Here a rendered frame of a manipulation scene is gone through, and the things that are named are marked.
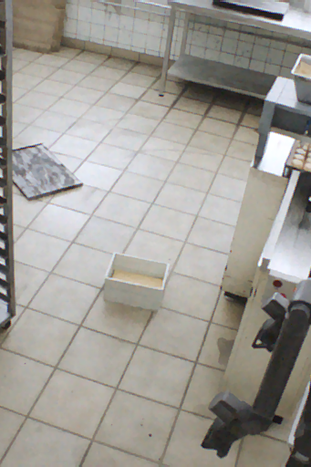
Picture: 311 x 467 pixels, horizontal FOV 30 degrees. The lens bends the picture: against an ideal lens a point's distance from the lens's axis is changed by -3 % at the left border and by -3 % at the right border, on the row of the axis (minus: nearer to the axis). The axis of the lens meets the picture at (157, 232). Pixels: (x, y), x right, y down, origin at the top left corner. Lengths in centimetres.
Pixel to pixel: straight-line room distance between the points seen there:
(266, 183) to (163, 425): 118
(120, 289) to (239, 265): 61
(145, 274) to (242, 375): 95
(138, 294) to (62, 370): 58
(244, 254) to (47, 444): 132
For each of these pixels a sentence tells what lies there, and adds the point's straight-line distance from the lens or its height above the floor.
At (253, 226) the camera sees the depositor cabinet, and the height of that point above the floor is 53.
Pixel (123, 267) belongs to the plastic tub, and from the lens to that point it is 325.
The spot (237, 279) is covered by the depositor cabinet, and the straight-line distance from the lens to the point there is 314.
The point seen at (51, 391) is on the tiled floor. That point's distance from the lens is 274.
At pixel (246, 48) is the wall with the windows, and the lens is 588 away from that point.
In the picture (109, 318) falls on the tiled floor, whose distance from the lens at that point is 306.
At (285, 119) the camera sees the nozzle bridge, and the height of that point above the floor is 108.
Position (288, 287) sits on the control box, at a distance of 218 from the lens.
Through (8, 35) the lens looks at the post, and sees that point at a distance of 215.
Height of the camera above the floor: 216
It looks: 36 degrees down
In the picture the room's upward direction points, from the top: 9 degrees clockwise
